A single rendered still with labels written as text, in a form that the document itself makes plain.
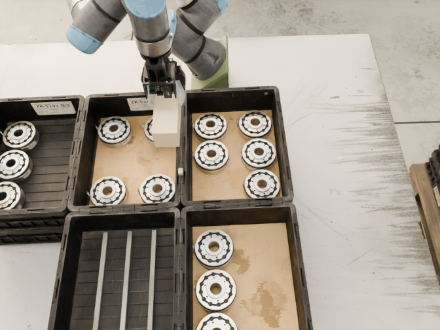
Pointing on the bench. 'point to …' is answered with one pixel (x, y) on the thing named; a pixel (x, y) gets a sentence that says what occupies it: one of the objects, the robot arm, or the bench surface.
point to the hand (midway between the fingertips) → (167, 99)
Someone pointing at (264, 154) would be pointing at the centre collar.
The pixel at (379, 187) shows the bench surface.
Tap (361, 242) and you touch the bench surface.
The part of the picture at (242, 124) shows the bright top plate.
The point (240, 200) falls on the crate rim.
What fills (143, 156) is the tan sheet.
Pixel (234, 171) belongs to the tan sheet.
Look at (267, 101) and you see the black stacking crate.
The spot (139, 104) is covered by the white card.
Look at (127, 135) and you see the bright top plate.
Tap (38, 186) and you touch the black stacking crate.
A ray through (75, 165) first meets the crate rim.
